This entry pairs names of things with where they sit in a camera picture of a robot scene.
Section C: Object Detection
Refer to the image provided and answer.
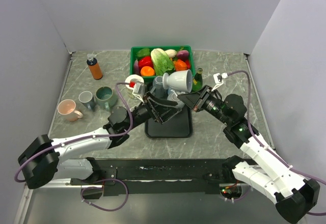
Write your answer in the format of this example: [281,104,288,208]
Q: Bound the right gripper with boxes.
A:
[178,85,232,126]

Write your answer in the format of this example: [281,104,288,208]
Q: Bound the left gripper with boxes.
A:
[124,92,181,132]

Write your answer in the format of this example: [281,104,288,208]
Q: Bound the grey-blue mug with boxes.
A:
[149,76,168,99]

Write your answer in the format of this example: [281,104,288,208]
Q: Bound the pale grey mug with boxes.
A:
[162,70,193,93]

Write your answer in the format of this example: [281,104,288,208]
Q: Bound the teal glazed mug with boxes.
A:
[95,86,118,111]

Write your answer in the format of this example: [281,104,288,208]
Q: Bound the small grey mug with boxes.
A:
[78,91,96,111]

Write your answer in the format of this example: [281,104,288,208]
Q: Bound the pink mug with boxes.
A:
[57,99,84,122]

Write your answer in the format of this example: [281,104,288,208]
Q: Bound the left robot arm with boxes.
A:
[18,92,181,189]

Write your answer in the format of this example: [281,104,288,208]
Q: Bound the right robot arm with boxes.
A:
[145,86,322,223]

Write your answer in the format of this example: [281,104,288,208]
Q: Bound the grey mug white rim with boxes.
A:
[167,93,184,109]

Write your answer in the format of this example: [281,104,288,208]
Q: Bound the green glass bottle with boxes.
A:
[192,68,203,92]

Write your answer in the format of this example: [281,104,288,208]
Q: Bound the black tray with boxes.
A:
[144,106,193,138]

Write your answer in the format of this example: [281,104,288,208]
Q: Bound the orange bumpy pumpkin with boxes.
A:
[174,60,188,71]

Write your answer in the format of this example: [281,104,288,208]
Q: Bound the red chili pepper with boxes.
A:
[184,60,191,69]

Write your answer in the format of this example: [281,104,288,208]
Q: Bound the orange tomato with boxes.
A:
[141,66,155,77]

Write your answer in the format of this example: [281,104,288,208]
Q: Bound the purple onion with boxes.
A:
[176,50,189,60]

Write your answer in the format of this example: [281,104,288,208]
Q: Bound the napa cabbage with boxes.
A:
[150,48,175,76]

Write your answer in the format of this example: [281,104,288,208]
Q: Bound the purple eggplant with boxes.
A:
[133,60,141,76]

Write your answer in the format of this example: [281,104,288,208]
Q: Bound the white potato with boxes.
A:
[165,49,177,58]

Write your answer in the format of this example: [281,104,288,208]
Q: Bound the red bell pepper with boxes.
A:
[138,56,153,70]

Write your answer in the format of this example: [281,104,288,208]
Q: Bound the green bell pepper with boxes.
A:
[136,48,150,61]

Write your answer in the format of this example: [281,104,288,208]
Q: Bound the orange spray bottle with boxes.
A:
[87,54,103,80]

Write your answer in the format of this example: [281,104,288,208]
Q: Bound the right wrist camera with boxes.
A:
[212,73,228,91]

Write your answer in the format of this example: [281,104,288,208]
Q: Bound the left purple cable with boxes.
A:
[13,81,134,183]

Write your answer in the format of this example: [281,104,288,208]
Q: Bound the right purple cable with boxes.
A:
[226,70,326,216]

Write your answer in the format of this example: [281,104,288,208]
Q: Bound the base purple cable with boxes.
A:
[80,178,129,211]

